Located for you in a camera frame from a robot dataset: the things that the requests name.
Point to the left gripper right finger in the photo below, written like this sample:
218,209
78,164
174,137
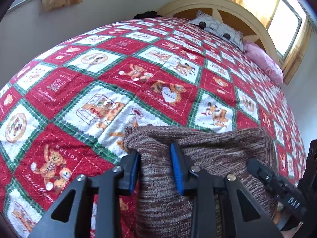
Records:
215,197

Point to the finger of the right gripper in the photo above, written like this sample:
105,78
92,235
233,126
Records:
264,174

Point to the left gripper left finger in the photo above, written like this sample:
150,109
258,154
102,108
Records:
91,198

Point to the brown knitted sweater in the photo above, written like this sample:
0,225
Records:
161,210

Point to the red patchwork bedspread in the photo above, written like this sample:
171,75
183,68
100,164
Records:
64,113

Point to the pink pillow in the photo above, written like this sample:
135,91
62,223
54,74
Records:
259,57

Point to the yellow curtain right of window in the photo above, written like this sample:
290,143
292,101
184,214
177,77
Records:
295,57

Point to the white patterned pillow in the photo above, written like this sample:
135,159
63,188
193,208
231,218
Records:
221,30

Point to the head window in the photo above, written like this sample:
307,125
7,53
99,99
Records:
286,25

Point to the cream arched headboard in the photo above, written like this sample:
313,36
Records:
227,12

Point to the dark item beside bed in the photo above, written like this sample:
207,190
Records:
147,14

